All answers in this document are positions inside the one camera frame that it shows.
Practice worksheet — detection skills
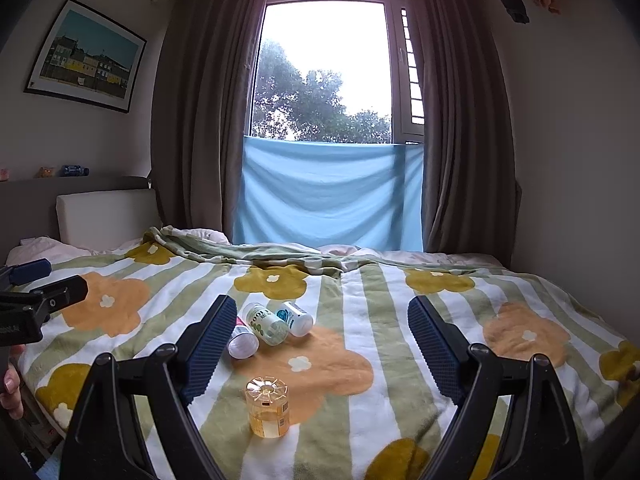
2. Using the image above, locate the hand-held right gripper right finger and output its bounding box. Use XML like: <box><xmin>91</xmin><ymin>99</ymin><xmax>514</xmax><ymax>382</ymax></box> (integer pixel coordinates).
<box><xmin>407</xmin><ymin>295</ymin><xmax>586</xmax><ymax>480</ymax></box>

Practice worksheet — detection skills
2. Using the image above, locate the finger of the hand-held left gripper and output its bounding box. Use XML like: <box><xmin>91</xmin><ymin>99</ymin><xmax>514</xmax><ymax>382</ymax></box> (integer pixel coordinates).
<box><xmin>0</xmin><ymin>258</ymin><xmax>54</xmax><ymax>287</ymax></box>
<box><xmin>0</xmin><ymin>275</ymin><xmax>90</xmax><ymax>323</ymax></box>

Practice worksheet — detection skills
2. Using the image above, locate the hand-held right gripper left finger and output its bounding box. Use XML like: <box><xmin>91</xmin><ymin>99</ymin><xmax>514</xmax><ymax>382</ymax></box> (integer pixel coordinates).
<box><xmin>59</xmin><ymin>294</ymin><xmax>238</xmax><ymax>480</ymax></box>

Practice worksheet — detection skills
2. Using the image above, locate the clear amber plastic cup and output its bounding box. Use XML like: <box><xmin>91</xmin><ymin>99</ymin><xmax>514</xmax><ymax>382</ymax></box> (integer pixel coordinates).
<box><xmin>244</xmin><ymin>375</ymin><xmax>291</xmax><ymax>439</ymax></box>

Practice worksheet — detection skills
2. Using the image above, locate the person's left hand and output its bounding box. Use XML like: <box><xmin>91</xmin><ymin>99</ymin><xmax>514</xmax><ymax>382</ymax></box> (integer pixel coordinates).
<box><xmin>0</xmin><ymin>346</ymin><xmax>26</xmax><ymax>421</ymax></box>

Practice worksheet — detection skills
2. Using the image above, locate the pink bed sheet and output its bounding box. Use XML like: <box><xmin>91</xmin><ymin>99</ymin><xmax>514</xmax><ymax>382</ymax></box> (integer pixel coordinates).
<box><xmin>4</xmin><ymin>236</ymin><xmax>132</xmax><ymax>267</ymax></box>

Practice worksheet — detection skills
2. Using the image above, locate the white bottle with pink label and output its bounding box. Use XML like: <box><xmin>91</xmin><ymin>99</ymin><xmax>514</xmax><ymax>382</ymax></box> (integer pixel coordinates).
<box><xmin>228</xmin><ymin>316</ymin><xmax>261</xmax><ymax>360</ymax></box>

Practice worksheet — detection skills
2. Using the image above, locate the white bottle with green label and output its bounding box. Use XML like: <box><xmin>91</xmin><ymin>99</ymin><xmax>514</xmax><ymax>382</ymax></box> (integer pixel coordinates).
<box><xmin>243</xmin><ymin>302</ymin><xmax>291</xmax><ymax>347</ymax></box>

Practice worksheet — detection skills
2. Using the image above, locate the grey bed headboard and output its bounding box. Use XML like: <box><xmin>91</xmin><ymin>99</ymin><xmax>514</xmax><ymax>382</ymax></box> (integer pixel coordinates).
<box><xmin>0</xmin><ymin>174</ymin><xmax>164</xmax><ymax>267</ymax></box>

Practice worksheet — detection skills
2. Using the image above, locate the flower print striped blanket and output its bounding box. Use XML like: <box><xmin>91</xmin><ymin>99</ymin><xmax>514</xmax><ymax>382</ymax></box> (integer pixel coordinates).
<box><xmin>10</xmin><ymin>225</ymin><xmax>640</xmax><ymax>480</ymax></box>

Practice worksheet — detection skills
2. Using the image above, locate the white cushion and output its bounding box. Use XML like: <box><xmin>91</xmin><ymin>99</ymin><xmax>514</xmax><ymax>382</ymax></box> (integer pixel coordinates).
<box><xmin>55</xmin><ymin>188</ymin><xmax>164</xmax><ymax>252</ymax></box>

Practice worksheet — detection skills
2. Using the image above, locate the white bottle with blue label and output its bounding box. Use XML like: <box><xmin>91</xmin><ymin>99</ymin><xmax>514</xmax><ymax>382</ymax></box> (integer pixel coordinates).
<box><xmin>268</xmin><ymin>301</ymin><xmax>314</xmax><ymax>337</ymax></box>

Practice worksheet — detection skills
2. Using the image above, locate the light blue cloth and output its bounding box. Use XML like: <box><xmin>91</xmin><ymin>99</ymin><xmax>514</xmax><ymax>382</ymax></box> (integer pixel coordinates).
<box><xmin>232</xmin><ymin>136</ymin><xmax>425</xmax><ymax>252</ymax></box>

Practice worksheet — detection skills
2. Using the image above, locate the brown curtain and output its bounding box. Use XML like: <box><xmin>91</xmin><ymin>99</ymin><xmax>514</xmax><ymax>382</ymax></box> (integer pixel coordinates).
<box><xmin>150</xmin><ymin>0</ymin><xmax>272</xmax><ymax>247</ymax></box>
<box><xmin>407</xmin><ymin>0</ymin><xmax>517</xmax><ymax>267</ymax></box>

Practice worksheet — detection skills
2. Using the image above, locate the framed picture of houses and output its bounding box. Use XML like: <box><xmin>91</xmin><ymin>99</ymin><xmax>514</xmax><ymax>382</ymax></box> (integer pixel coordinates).
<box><xmin>23</xmin><ymin>0</ymin><xmax>149</xmax><ymax>114</ymax></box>

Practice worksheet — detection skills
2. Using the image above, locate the window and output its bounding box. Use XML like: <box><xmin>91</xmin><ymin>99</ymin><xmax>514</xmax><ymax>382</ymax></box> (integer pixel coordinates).
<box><xmin>247</xmin><ymin>0</ymin><xmax>427</xmax><ymax>149</ymax></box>

